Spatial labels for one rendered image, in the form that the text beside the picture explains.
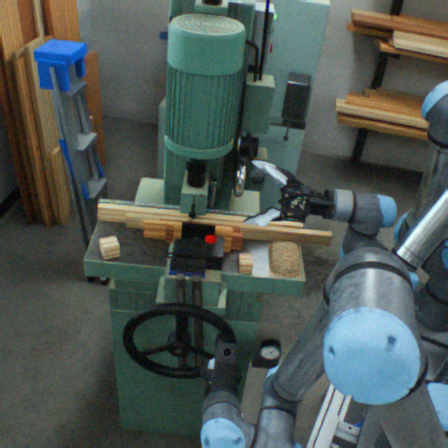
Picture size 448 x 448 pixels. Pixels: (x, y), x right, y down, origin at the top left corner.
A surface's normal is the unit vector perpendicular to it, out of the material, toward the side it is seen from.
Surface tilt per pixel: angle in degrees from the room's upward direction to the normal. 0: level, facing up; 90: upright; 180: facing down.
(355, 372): 84
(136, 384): 90
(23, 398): 0
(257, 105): 90
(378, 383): 84
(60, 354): 0
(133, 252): 0
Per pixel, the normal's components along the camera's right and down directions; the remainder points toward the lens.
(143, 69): -0.18, 0.59
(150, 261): 0.09, -0.79
